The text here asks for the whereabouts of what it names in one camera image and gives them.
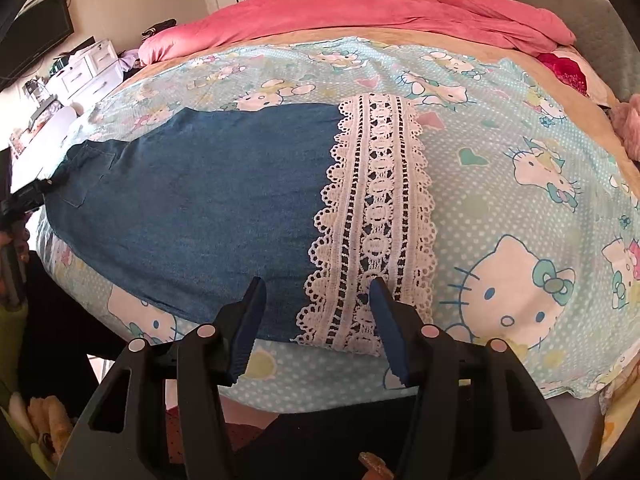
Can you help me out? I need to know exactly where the black television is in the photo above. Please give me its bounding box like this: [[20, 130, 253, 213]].
[[0, 0, 74, 89]]

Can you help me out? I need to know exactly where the grey quilted headboard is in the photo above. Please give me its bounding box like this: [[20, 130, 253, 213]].
[[516, 0, 640, 101]]

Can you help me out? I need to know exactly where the dark clothes pile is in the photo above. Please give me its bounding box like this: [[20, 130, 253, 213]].
[[141, 18, 177, 40]]

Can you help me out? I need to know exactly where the red pillow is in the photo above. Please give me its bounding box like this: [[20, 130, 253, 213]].
[[537, 53, 588, 96]]

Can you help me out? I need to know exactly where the Hello Kitty blue bedsheet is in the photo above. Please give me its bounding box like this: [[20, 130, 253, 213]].
[[36, 37, 639, 413]]

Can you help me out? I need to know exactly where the pink fluffy garment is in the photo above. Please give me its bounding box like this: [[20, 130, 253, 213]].
[[608, 93, 640, 162]]

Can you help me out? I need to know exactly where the pink duvet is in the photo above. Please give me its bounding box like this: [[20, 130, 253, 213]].
[[139, 0, 576, 65]]

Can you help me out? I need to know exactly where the white drawer chest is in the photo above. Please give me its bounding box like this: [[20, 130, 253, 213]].
[[46, 39, 124, 115]]

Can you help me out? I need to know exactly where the blue denim pants lace hem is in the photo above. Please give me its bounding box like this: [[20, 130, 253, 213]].
[[44, 93, 436, 356]]

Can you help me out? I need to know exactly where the left hand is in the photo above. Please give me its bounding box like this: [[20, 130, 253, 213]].
[[0, 218, 30, 263]]

